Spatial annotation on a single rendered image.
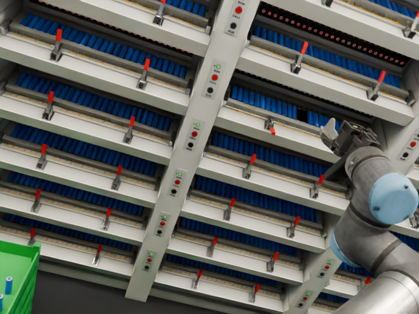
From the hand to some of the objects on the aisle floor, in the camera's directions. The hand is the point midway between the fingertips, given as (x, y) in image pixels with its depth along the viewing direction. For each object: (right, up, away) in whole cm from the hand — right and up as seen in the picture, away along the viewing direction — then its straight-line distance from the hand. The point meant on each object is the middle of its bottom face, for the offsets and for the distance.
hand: (332, 134), depth 101 cm
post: (-67, -64, +66) cm, 114 cm away
